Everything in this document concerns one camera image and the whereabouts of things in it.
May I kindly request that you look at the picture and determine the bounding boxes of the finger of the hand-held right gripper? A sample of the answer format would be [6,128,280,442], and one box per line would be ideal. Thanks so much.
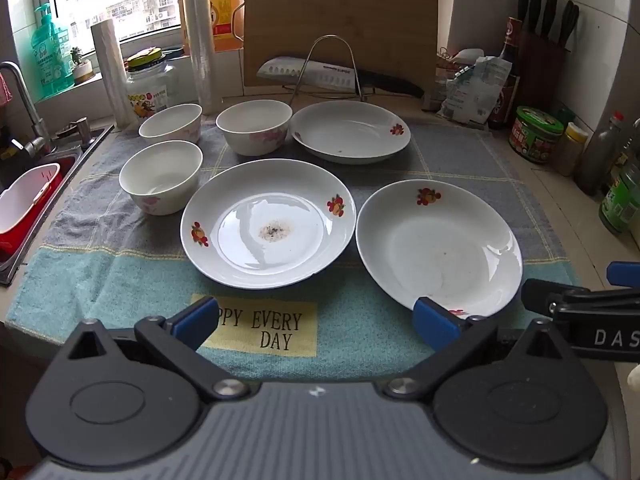
[521,279,593,318]
[606,261,640,287]

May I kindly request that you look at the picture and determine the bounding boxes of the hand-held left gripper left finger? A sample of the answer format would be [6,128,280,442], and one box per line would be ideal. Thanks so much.
[65,296,251,404]

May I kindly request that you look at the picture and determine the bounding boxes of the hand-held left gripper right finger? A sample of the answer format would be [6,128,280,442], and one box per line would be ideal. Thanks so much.
[384,297,567,403]

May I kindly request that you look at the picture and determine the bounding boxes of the white plate with fruit print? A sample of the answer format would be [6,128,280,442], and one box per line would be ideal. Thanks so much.
[290,100,412,164]
[355,179,524,318]
[180,158,357,290]

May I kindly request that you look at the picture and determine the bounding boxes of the white bowl with pink flowers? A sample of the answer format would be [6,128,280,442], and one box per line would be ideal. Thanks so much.
[119,140,204,216]
[138,103,203,143]
[215,100,293,156]

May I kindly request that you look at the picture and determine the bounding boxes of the green glass bottle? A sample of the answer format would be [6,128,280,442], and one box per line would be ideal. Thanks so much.
[599,162,640,235]

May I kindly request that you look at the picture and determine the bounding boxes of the grey and teal checked towel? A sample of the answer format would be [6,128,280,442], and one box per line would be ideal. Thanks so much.
[5,120,581,381]

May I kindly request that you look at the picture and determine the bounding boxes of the dark glass bottle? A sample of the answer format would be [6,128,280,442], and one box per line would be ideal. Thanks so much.
[574,112,626,196]

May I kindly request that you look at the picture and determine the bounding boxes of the yellow-lidded spice jar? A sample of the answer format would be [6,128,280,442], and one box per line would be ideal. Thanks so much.
[550,122,589,177]

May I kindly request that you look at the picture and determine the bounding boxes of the green-lidded sauce jar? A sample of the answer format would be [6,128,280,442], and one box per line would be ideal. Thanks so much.
[509,106,564,165]

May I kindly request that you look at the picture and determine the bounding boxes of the stainless steel sink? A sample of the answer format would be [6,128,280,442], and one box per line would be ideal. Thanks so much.
[0,122,115,286]

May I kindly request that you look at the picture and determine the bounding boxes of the dark soy sauce bottle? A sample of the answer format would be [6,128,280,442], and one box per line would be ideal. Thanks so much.
[487,16,523,131]

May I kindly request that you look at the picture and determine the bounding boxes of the white crumpled food bag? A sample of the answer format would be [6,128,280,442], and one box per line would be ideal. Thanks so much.
[437,55,513,126]

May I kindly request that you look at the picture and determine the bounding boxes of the wooden knife block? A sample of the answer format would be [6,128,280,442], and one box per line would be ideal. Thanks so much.
[517,30,571,81]

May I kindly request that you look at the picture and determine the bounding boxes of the glass jar with green lid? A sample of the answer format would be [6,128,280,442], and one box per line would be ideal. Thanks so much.
[125,47,183,116]

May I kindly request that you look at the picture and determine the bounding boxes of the short plastic wrap roll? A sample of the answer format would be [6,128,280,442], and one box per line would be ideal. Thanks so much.
[90,19,137,128]

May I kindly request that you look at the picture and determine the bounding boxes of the steel kitchen faucet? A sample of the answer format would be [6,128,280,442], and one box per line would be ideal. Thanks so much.
[0,61,53,158]

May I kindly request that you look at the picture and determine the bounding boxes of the small potted plant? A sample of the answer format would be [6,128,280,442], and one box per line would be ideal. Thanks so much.
[70,46,96,86]

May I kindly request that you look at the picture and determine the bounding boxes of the tall plastic wrap roll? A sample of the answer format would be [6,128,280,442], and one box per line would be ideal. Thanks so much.
[181,0,224,116]

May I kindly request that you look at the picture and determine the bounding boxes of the green detergent pump bottle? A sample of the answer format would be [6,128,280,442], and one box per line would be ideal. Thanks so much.
[32,2,76,98]

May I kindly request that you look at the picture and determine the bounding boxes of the orange cooking oil bottle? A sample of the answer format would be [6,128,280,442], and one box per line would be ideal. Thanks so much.
[179,0,248,56]

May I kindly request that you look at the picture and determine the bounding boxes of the bamboo cutting board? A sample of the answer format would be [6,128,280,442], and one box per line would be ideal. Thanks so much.
[232,0,439,98]

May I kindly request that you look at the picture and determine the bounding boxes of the black-handled kitchen cleaver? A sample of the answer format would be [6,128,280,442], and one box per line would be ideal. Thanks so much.
[256,57,425,99]

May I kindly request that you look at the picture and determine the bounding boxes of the steel wire rack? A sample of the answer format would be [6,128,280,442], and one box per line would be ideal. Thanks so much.
[292,35,378,103]

